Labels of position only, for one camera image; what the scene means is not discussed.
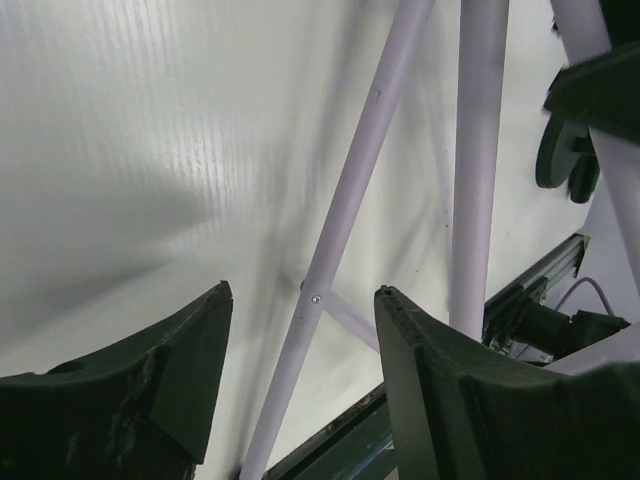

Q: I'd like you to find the aluminium front rail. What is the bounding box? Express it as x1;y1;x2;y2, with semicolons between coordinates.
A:
485;234;589;316

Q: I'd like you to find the lilac tripod music stand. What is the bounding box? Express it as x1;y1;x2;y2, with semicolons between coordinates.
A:
238;0;614;480

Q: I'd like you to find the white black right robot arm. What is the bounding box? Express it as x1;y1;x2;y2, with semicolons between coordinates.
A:
547;1;639;375

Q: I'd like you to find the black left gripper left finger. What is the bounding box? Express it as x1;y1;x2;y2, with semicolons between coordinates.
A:
1;281;233;479

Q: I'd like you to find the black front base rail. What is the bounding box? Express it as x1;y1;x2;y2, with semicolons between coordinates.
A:
263;385;397;480

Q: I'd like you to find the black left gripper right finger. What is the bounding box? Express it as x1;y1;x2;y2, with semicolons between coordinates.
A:
374;286;639;479

